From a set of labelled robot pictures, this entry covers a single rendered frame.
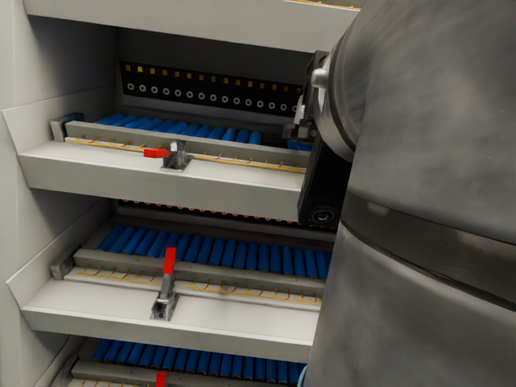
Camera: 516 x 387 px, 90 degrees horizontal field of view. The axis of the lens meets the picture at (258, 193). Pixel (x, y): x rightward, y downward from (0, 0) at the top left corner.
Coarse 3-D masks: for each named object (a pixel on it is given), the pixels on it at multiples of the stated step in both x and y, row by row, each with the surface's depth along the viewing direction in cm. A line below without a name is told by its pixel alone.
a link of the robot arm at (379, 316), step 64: (384, 256) 6; (448, 256) 5; (512, 256) 4; (320, 320) 8; (384, 320) 6; (448, 320) 5; (512, 320) 4; (320, 384) 8; (384, 384) 6; (448, 384) 5; (512, 384) 4
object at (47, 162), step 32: (64, 96) 36; (96, 96) 42; (128, 96) 45; (32, 128) 31; (64, 128) 34; (32, 160) 30; (64, 160) 30; (96, 160) 31; (128, 160) 32; (160, 160) 33; (192, 160) 34; (96, 192) 32; (128, 192) 32; (160, 192) 32; (192, 192) 31; (224, 192) 31; (256, 192) 31; (288, 192) 31
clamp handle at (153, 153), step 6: (174, 144) 30; (144, 150) 24; (150, 150) 24; (156, 150) 24; (162, 150) 26; (168, 150) 27; (174, 150) 31; (144, 156) 24; (150, 156) 24; (156, 156) 24; (162, 156) 26; (168, 156) 28
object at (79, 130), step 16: (80, 128) 34; (96, 128) 34; (112, 128) 34; (128, 128) 35; (96, 144) 33; (128, 144) 35; (144, 144) 34; (160, 144) 34; (192, 144) 34; (208, 144) 34; (224, 144) 34; (240, 144) 35; (224, 160) 33; (256, 160) 35; (272, 160) 35; (288, 160) 35; (304, 160) 34
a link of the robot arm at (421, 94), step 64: (384, 0) 7; (448, 0) 5; (512, 0) 4; (384, 64) 7; (448, 64) 5; (512, 64) 4; (384, 128) 6; (448, 128) 5; (512, 128) 4; (384, 192) 6; (448, 192) 5; (512, 192) 4
